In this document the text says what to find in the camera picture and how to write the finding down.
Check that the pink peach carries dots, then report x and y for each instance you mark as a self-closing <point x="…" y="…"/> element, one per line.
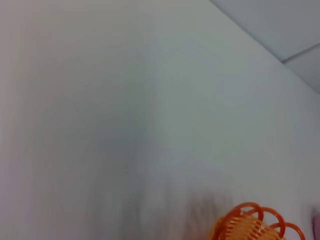
<point x="317" y="227"/>

